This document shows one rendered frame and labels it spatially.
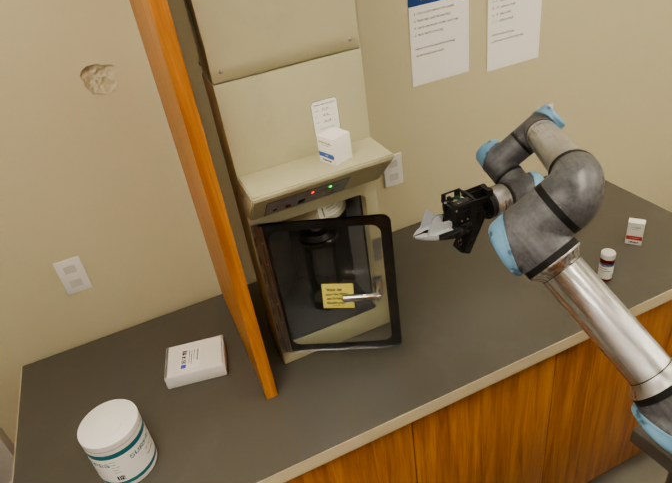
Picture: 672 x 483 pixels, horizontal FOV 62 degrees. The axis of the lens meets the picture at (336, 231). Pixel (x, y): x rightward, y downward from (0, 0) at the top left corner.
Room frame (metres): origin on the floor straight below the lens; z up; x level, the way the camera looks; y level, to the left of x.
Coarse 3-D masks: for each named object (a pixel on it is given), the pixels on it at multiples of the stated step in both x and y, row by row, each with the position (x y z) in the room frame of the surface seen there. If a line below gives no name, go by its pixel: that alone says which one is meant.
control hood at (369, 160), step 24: (360, 144) 1.14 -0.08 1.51; (288, 168) 1.08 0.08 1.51; (312, 168) 1.06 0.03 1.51; (336, 168) 1.04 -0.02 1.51; (360, 168) 1.04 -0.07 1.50; (384, 168) 1.10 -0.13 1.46; (264, 192) 0.99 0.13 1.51; (288, 192) 0.99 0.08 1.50; (336, 192) 1.11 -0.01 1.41; (264, 216) 1.06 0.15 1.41
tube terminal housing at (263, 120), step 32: (320, 64) 1.15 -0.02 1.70; (352, 64) 1.17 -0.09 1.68; (224, 96) 1.08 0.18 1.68; (256, 96) 1.10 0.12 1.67; (288, 96) 1.12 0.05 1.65; (320, 96) 1.14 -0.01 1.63; (352, 96) 1.17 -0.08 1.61; (224, 128) 1.08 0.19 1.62; (256, 128) 1.10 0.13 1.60; (288, 128) 1.12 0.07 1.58; (352, 128) 1.16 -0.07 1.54; (256, 160) 1.09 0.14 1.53; (288, 160) 1.11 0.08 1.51; (352, 192) 1.16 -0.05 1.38; (256, 256) 1.09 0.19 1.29; (288, 352) 1.08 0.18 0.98
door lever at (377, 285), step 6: (378, 282) 1.02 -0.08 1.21; (378, 288) 1.01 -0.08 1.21; (348, 294) 1.00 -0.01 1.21; (354, 294) 1.00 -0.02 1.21; (360, 294) 0.99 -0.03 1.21; (366, 294) 0.99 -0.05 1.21; (372, 294) 0.98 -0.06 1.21; (378, 294) 0.98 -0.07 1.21; (342, 300) 0.99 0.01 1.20; (348, 300) 0.99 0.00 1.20; (354, 300) 0.99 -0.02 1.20; (360, 300) 0.98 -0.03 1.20; (366, 300) 0.98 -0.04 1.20; (372, 300) 0.98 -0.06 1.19; (378, 300) 0.97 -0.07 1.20
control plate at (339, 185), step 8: (328, 184) 1.04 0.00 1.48; (336, 184) 1.06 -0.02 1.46; (344, 184) 1.08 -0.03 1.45; (304, 192) 1.03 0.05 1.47; (320, 192) 1.07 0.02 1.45; (328, 192) 1.09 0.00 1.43; (280, 200) 1.01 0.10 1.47; (288, 200) 1.03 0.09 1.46; (296, 200) 1.05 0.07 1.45; (272, 208) 1.03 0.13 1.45; (280, 208) 1.05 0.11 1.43
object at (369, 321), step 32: (288, 224) 1.05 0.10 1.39; (320, 224) 1.04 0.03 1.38; (352, 224) 1.03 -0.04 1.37; (384, 224) 1.02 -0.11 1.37; (288, 256) 1.06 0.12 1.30; (320, 256) 1.05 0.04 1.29; (352, 256) 1.03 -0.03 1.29; (384, 256) 1.02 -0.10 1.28; (288, 288) 1.06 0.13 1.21; (320, 288) 1.05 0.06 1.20; (384, 288) 1.02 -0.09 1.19; (288, 320) 1.06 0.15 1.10; (320, 320) 1.05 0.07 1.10; (352, 320) 1.04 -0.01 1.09; (384, 320) 1.03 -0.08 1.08
